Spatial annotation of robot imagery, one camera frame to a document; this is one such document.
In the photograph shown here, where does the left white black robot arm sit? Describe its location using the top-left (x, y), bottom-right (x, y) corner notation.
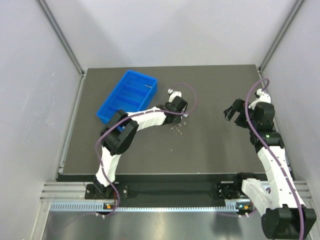
top-left (93, 95), bottom-right (188, 198)

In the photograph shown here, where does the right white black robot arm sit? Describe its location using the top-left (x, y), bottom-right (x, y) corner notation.
top-left (223, 98), bottom-right (317, 240)

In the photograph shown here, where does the blue plastic compartment bin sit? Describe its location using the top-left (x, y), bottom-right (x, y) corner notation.
top-left (96, 70), bottom-right (158, 124)

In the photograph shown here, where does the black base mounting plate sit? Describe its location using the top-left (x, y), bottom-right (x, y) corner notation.
top-left (82, 172), bottom-right (272, 208)

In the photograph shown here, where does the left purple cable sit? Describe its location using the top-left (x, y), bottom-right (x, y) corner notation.
top-left (48, 82), bottom-right (198, 235)

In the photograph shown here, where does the purple cable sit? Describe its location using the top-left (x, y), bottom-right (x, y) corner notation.
top-left (48, 82), bottom-right (198, 235)
top-left (245, 78), bottom-right (307, 240)

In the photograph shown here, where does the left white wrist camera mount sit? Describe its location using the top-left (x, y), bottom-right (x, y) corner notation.
top-left (167, 88), bottom-right (182, 103)

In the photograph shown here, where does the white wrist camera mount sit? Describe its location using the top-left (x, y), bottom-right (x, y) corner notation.
top-left (167, 88), bottom-right (182, 103)
top-left (251, 88), bottom-right (271, 108)

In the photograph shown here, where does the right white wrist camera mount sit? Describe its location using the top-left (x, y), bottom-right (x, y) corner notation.
top-left (251, 88), bottom-right (271, 108)

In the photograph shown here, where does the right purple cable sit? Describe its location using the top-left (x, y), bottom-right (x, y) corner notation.
top-left (245, 78), bottom-right (307, 240)

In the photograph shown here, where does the grey slotted cable duct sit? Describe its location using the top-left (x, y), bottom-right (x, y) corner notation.
top-left (50, 199), bottom-right (252, 213)

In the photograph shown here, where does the right aluminium corner post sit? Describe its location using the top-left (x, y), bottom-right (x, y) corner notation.
top-left (257, 0), bottom-right (308, 73)

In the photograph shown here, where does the aluminium corner post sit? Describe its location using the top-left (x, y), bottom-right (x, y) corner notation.
top-left (257, 0), bottom-right (308, 73)
top-left (35, 0), bottom-right (85, 76)

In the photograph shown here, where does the left aluminium corner post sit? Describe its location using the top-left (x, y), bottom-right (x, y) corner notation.
top-left (35, 0), bottom-right (85, 76)

